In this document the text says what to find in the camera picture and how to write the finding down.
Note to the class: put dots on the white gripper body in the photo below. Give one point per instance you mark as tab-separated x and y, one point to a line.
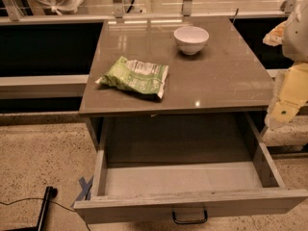
296	38

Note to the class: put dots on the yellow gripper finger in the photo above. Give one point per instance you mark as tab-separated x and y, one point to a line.
274	37
290	94

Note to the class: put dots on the green jalapeno chip bag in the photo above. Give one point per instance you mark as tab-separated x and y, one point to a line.
136	76

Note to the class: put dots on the grey cabinet with glossy top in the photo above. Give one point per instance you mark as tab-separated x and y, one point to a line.
224	76

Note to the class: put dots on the open grey top drawer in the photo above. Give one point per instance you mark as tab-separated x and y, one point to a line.
149	166

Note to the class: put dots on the white ceramic bowl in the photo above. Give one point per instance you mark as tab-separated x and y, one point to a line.
190	39

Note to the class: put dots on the blue tape cross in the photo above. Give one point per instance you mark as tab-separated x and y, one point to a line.
84	193

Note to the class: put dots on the black stand on floor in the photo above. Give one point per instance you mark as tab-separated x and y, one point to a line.
49	195

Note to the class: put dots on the metal railing post centre-right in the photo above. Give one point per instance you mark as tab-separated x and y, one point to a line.
187	7

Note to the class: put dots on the metal railing post centre-left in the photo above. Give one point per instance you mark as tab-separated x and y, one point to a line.
118	8

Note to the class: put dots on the black drawer handle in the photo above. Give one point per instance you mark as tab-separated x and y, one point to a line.
187	218

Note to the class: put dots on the metal railing post left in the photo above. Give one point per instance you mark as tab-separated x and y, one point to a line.
12	10

